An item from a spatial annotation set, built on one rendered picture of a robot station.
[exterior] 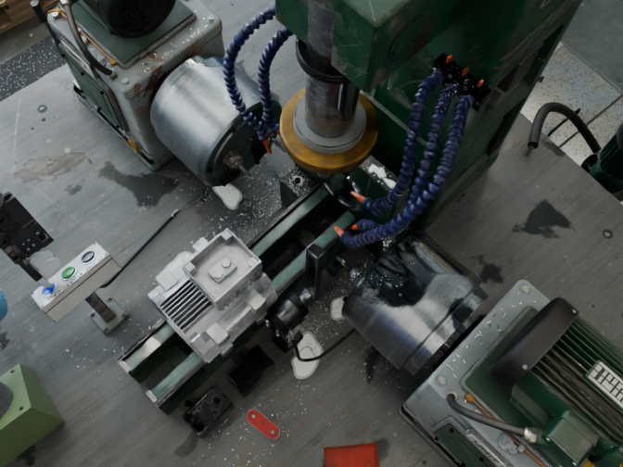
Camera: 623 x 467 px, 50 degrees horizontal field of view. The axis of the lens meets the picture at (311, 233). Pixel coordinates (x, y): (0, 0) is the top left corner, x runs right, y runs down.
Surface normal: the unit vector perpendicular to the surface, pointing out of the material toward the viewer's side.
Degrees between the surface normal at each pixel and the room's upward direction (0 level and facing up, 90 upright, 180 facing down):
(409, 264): 2
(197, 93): 13
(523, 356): 35
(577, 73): 0
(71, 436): 0
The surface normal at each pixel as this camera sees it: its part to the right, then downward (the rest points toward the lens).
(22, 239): 0.62, 0.37
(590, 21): 0.02, -0.39
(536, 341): -0.18, -0.19
